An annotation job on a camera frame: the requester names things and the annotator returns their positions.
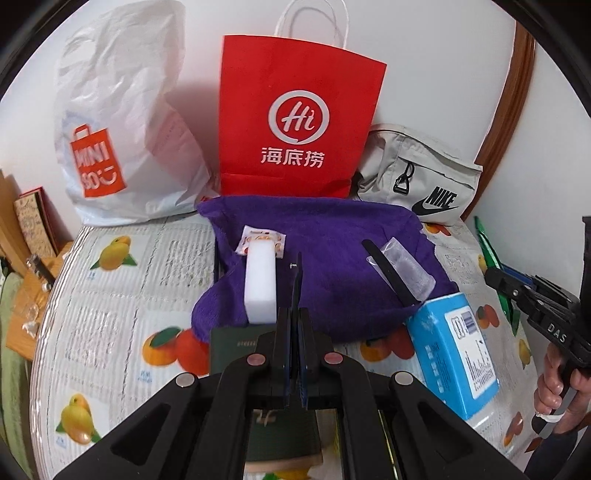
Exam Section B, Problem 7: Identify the grey Nike waist bag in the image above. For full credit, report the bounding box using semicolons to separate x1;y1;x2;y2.
356;124;483;226

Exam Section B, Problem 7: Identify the black watch strap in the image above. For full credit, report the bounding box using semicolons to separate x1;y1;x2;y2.
288;251;305;324
361;238;424;307

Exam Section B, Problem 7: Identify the red paper Haidilao bag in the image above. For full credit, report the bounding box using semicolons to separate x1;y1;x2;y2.
217;0;388;200

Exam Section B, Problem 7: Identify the purple towel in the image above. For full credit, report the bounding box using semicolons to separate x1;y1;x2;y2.
191;196;458;343

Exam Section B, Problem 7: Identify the orange fruit snack packet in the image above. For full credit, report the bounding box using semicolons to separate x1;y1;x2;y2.
235;225;287;259

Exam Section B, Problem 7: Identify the wooden chair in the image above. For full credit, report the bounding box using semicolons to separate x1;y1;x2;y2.
1;175;49;361

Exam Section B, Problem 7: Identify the fruit print tablecloth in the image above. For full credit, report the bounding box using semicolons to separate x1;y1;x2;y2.
30;215;538;479

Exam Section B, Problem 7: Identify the patterned picture frame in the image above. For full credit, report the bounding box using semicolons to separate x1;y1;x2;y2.
14;187;60;258

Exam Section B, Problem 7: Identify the clear plastic wrapper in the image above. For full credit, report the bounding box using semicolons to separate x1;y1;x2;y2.
362;237;436;307

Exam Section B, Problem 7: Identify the blue tissue pack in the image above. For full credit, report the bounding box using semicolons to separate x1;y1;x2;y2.
407;293;499;420

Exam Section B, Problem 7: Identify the right hand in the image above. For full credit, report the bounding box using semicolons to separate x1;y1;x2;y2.
534;344;591;434

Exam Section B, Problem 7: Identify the gold green tin box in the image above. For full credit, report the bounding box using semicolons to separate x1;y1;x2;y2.
209;324;324;479

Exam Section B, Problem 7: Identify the white foam block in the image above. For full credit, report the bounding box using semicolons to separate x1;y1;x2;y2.
243;239;276;324

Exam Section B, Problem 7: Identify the white Miniso plastic bag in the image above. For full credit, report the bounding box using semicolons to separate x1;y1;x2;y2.
54;1;215;227

